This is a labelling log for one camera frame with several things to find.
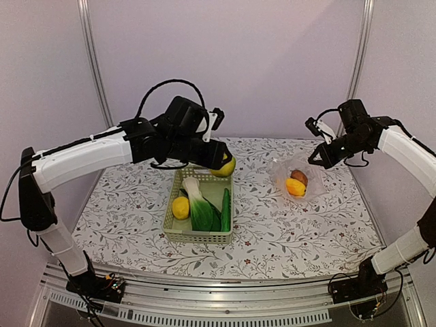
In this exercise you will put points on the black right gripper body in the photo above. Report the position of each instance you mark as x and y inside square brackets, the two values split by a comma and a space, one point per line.
[352, 146]

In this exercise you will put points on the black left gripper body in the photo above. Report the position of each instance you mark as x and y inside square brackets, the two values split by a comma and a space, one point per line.
[183, 146]

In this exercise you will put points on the brown potato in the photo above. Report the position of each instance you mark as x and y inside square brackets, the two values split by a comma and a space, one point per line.
[299, 176]

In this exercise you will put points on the clear zip top bag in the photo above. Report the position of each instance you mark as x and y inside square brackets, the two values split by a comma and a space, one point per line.
[281, 169]

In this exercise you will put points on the yellow orange mango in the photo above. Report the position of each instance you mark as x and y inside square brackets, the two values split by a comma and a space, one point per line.
[295, 187]

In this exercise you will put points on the yellow lemon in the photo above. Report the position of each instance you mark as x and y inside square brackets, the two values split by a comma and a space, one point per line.
[226, 171]
[180, 208]

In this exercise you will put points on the green white bok choy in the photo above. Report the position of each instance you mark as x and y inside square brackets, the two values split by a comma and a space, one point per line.
[204, 217]

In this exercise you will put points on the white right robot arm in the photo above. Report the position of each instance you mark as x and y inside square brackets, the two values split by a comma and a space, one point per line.
[366, 134]

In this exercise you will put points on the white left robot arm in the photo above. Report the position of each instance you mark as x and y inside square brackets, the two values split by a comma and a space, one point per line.
[132, 141]

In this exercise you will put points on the pale green perforated basket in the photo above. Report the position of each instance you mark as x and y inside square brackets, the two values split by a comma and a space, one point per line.
[212, 189]

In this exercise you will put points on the dark green cucumber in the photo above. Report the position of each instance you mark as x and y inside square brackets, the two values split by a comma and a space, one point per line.
[226, 211]

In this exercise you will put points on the floral tablecloth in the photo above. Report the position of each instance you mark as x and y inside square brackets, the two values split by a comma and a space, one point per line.
[273, 237]

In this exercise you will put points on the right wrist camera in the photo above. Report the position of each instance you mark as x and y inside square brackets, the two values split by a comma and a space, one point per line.
[318, 128]

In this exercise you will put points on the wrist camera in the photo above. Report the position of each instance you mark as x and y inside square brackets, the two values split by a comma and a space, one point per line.
[318, 128]
[213, 120]

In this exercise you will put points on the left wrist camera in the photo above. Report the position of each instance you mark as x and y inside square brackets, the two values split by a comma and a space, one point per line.
[213, 120]

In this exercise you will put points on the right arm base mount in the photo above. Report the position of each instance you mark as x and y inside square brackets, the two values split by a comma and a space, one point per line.
[367, 283]

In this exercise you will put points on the left aluminium corner post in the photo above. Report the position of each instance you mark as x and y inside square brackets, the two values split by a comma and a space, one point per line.
[89, 43]

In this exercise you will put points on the aluminium front rail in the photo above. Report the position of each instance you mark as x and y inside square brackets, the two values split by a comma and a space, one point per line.
[155, 299]

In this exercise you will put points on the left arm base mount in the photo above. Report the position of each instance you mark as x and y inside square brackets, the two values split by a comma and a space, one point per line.
[88, 284]

